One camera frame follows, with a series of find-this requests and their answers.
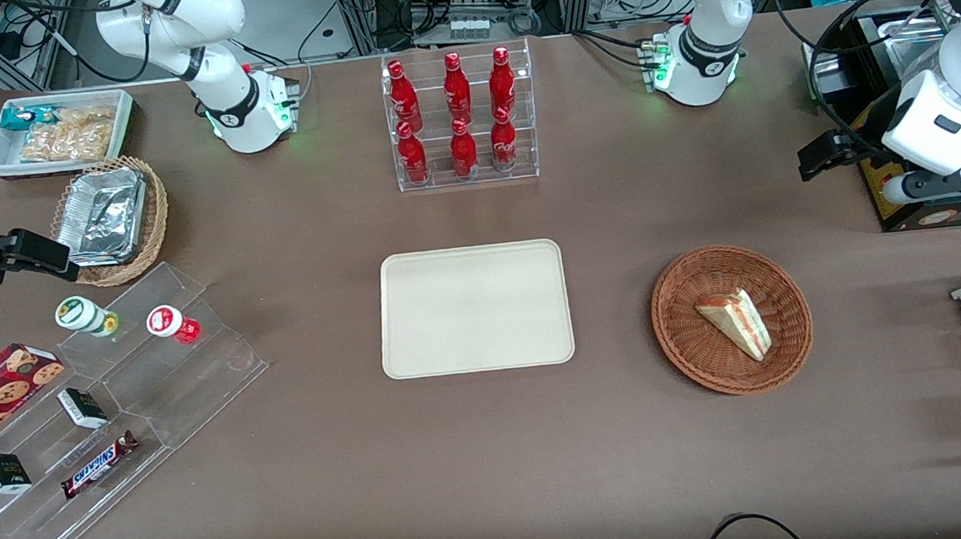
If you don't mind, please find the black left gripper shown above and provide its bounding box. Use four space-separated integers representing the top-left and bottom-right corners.
796 126 894 183

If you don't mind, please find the triangular sandwich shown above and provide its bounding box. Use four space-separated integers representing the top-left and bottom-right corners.
694 286 774 367

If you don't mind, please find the oval wicker basket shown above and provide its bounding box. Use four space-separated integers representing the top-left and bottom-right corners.
45 153 175 291

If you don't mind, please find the round brown wicker basket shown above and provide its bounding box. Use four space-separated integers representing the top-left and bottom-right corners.
647 239 818 402

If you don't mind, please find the cream plastic tray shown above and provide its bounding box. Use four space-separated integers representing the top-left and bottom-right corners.
375 237 578 381

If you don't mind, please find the black food warmer cabinet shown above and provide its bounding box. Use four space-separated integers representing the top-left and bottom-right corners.
798 0 961 239

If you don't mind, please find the green lid dessert cup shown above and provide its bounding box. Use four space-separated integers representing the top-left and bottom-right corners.
54 293 121 342

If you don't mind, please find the stack of foil trays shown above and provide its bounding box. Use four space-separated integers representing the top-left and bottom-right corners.
50 165 153 269

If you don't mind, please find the white rectangular snack bin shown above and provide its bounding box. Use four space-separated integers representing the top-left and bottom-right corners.
0 88 141 181

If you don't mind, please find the clear bag of crackers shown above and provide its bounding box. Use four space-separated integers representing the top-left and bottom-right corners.
16 104 120 164

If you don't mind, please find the teal snack packet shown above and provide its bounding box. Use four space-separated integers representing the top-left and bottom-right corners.
0 104 59 133

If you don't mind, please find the steel warmer pan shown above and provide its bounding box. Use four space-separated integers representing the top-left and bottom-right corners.
877 15 957 86

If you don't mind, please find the red lid dessert cup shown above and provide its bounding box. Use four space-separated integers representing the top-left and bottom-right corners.
145 302 202 348

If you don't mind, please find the small black chocolate box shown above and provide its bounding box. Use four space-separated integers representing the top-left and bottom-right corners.
56 385 110 433
0 450 35 495

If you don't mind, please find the clear acrylic stepped shelf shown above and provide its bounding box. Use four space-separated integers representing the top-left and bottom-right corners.
0 255 283 539

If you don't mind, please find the Snickers chocolate bar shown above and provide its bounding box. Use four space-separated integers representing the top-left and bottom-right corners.
57 429 144 501

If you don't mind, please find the red cola bottle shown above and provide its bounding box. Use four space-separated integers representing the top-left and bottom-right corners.
395 121 430 186
386 58 424 135
488 106 520 174
448 117 481 180
487 46 519 121
441 51 475 127

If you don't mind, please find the clear acrylic bottle rack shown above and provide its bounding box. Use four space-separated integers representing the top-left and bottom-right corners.
379 38 542 195

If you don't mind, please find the white power strip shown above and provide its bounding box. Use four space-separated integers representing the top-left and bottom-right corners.
446 15 493 42

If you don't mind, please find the black cable loop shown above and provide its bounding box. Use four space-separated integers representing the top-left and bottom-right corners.
698 508 810 539

